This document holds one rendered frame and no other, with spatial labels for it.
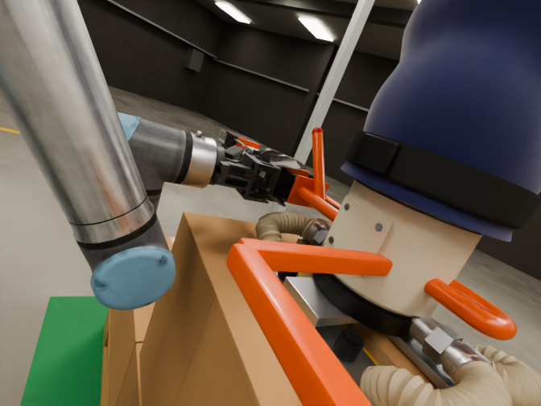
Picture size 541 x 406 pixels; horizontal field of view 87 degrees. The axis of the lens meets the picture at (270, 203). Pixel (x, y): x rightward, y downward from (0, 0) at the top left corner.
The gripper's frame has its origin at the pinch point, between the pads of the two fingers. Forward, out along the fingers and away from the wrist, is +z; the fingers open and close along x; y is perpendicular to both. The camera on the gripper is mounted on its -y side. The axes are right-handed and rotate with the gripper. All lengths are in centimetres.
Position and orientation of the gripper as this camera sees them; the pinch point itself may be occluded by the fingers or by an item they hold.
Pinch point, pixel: (292, 181)
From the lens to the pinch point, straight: 63.6
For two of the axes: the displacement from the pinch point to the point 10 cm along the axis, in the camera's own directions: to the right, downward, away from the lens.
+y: 4.3, 4.3, -8.0
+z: 8.3, 1.5, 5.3
